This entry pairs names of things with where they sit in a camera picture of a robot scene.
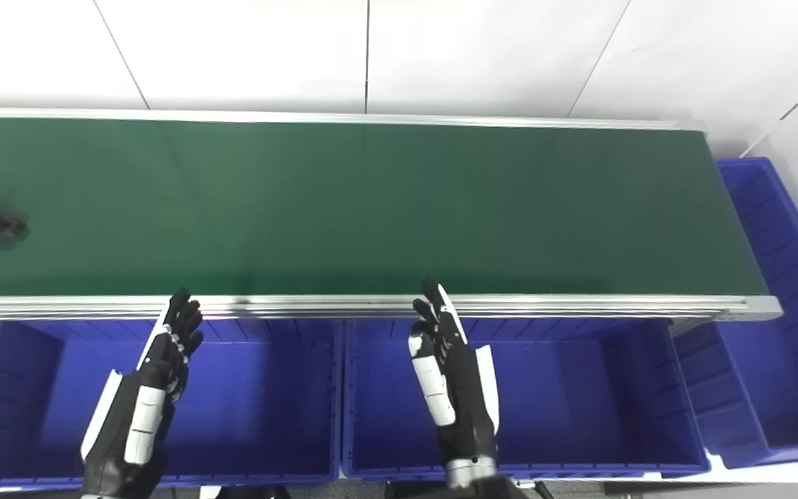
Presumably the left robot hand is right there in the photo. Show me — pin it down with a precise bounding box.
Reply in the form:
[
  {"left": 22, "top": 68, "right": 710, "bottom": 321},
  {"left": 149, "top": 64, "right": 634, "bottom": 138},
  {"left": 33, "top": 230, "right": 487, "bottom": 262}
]
[{"left": 80, "top": 289, "right": 204, "bottom": 499}]

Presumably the blue plastic bin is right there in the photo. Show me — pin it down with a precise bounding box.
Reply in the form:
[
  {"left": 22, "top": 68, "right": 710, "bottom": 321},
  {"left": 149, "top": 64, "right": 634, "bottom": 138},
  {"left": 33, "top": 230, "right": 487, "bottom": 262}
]
[
  {"left": 0, "top": 318, "right": 342, "bottom": 491},
  {"left": 342, "top": 317, "right": 712, "bottom": 483},
  {"left": 672, "top": 157, "right": 798, "bottom": 469}
]

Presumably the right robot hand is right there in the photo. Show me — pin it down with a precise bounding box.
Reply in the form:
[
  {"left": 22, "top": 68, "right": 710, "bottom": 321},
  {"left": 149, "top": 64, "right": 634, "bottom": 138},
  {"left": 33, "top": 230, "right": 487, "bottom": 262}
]
[{"left": 408, "top": 279, "right": 501, "bottom": 467}]

